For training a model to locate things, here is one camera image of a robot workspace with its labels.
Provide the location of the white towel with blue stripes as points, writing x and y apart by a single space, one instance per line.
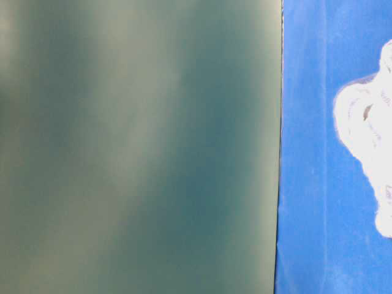
362 116

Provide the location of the blue cloth table cover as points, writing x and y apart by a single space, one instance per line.
327 241

